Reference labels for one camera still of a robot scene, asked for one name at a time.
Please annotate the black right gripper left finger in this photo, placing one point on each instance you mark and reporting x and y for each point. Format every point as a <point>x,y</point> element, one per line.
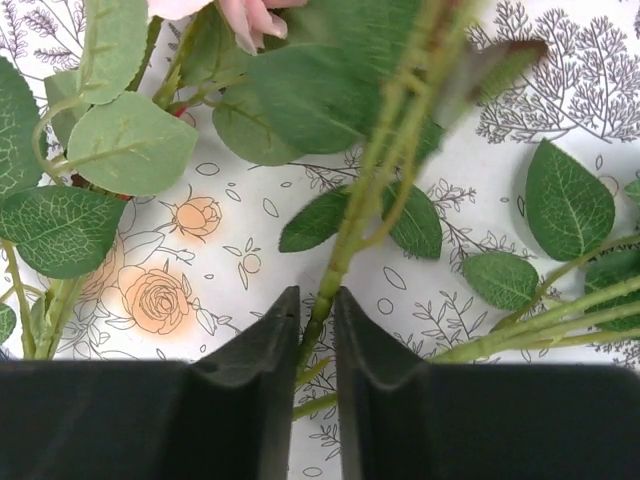
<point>226,416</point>

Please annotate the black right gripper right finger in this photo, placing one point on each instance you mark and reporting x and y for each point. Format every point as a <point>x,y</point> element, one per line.
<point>405,418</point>

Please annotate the green eucalyptus stem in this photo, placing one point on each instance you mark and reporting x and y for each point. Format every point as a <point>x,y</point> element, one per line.
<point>592,298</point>

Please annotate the pink rose stem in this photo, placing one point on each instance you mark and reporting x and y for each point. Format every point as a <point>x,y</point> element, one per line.
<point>287,79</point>
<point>69,169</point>

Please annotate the floral patterned tablecloth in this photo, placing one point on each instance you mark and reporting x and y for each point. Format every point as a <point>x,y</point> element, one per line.
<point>196,265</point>

